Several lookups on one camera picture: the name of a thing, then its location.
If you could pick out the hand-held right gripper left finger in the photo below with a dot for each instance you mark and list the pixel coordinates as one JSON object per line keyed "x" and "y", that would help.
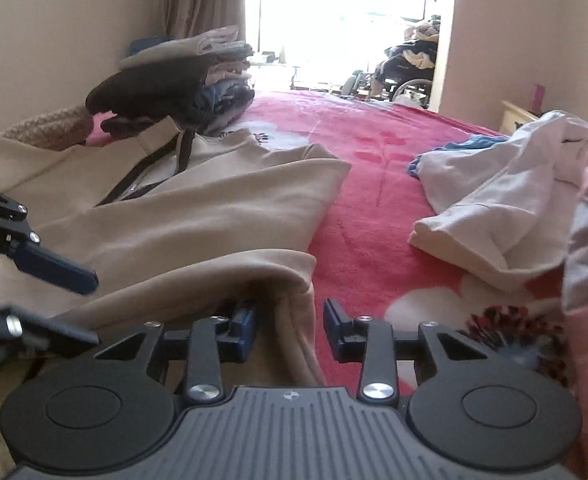
{"x": 246, "y": 327}

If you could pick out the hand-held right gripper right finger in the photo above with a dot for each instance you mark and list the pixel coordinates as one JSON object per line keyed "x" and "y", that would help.
{"x": 334, "y": 322}

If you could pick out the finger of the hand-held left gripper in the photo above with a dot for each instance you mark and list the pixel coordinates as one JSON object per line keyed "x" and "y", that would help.
{"x": 59, "y": 330}
{"x": 54, "y": 267}

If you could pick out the beige zip hoodie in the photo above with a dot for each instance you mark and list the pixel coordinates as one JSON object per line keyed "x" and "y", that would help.
{"x": 174, "y": 220}

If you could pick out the stack of folded clothes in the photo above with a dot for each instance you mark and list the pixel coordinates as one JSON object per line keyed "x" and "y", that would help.
{"x": 164, "y": 85}

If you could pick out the heap of dark and white clothes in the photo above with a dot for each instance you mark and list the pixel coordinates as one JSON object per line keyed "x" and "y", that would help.
{"x": 424, "y": 40}

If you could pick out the pink floral blanket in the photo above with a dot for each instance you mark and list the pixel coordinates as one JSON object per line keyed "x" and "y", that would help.
{"x": 374, "y": 220}

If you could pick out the beige knitted cloth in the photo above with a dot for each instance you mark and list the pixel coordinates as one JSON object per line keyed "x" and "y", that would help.
{"x": 44, "y": 127}

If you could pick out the white garment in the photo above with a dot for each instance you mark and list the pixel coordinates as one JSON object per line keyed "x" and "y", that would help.
{"x": 499, "y": 195}

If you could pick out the blue garment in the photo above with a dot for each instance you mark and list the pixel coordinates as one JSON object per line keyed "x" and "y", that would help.
{"x": 469, "y": 144}

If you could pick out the black wheelchair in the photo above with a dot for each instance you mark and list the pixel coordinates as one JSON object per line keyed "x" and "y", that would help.
{"x": 404, "y": 77}

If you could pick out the cream nightstand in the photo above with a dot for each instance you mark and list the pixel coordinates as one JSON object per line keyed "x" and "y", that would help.
{"x": 516, "y": 115}

